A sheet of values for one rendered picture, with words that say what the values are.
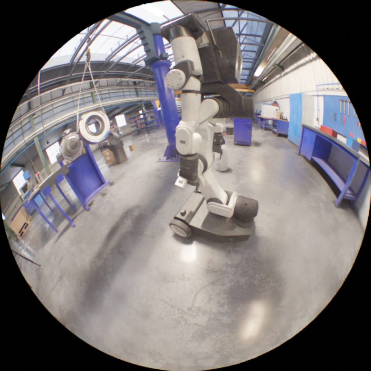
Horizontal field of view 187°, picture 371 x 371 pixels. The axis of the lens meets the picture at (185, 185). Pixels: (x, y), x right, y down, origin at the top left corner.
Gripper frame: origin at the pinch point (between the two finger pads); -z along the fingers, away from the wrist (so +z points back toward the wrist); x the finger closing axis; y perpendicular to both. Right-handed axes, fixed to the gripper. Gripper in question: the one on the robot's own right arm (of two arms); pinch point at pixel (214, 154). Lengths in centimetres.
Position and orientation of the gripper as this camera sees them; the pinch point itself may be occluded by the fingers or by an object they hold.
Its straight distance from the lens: 95.6
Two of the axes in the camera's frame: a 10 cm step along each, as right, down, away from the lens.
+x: -8.6, -3.5, 3.7
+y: -5.1, 5.7, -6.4
